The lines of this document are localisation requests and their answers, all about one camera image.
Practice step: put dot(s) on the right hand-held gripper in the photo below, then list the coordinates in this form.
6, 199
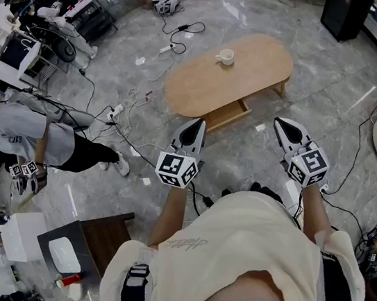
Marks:
309, 166

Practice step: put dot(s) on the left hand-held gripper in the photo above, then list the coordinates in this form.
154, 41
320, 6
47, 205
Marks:
175, 170

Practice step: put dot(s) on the wooden drawer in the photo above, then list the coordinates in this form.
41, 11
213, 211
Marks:
227, 115

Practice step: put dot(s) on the person's right forearm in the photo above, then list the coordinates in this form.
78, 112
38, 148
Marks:
316, 211

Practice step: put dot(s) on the person's left forearm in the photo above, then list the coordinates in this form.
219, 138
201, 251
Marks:
168, 217

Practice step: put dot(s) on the wooden coffee table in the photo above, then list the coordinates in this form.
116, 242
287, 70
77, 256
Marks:
258, 62

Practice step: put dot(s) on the white paper scrap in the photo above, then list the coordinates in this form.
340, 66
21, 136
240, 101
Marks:
260, 128
140, 61

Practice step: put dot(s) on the person's black shoe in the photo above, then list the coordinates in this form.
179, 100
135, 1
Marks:
266, 191

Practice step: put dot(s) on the white power strip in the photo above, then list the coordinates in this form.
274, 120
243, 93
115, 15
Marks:
115, 111
166, 48

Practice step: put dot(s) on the white cup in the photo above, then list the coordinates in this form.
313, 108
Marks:
226, 56

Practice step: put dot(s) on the person's cream shirt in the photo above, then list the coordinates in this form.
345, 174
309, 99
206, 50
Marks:
249, 239

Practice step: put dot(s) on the dark wooden table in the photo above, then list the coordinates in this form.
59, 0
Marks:
107, 236

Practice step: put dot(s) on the black speaker cabinet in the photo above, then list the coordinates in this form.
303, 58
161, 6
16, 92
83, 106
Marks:
345, 15

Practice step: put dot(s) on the white and black device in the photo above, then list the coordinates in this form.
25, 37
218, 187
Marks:
165, 2

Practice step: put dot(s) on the black office chair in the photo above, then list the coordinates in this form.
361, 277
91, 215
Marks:
61, 46

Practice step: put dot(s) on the grey table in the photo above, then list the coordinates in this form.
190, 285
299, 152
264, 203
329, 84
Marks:
56, 235

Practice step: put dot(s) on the white router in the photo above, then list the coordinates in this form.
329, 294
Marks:
64, 254

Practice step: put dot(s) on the red can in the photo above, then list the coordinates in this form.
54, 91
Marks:
69, 281

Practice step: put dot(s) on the white box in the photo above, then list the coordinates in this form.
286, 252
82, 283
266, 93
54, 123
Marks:
21, 235

